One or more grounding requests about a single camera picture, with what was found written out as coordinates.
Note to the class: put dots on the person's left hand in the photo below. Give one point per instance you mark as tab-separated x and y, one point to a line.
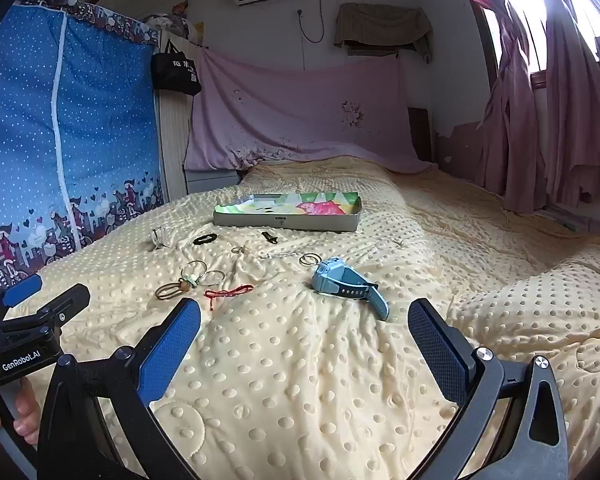
29	410

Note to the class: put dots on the shallow colourful cardboard box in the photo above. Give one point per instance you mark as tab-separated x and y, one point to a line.
280	221

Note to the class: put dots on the blue smartwatch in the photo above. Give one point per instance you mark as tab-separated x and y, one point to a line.
337	284

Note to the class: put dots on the olive hanging cloth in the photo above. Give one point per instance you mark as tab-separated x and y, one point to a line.
380	25

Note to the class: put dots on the grey nightstand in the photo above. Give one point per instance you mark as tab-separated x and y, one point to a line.
212	180

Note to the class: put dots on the silver bangle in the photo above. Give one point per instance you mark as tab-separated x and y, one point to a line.
212	271

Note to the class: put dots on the clutter on cabinet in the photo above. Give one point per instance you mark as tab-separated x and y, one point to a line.
177	22

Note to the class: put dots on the brown wooden headboard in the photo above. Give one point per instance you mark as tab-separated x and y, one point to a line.
421	132

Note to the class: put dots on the translucent grey hair claw clip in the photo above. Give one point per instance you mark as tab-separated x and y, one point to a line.
158	240

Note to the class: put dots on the blue dotted fabric wardrobe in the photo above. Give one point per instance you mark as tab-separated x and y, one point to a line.
80	120

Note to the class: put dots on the white wooden cabinet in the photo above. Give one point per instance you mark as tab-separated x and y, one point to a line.
175	140

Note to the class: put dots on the yellow dotted blanket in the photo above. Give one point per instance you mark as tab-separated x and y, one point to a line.
320	385

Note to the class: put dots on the pink curtain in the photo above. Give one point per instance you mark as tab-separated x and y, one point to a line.
560	135

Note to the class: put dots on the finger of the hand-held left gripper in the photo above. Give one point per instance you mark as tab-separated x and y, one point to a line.
67	305
24	289

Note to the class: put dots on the window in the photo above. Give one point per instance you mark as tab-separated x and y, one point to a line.
587	15

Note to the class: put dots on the pair of thin rings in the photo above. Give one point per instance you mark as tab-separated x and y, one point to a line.
304	260

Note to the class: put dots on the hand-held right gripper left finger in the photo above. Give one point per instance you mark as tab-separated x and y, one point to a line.
170	352

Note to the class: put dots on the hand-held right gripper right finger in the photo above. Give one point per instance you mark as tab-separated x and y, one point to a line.
437	355

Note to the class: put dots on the black hair clip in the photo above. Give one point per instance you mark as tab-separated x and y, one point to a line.
269	237

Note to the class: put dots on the pink hanging sheet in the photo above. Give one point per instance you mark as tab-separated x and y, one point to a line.
290	110

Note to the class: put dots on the black tote bag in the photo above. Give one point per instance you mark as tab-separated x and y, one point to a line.
177	72

